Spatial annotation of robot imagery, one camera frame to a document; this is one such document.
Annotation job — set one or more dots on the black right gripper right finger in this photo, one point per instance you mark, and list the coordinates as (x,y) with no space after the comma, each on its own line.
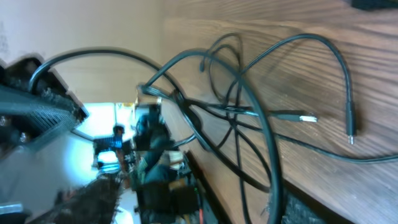
(302,209)

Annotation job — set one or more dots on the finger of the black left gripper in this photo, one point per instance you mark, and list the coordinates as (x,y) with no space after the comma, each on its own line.
(32,119)

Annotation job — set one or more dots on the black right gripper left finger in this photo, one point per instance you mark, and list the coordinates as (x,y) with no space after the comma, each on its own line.
(95,203)

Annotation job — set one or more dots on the black USB cable gray plug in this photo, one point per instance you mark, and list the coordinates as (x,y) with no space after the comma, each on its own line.
(303,75)

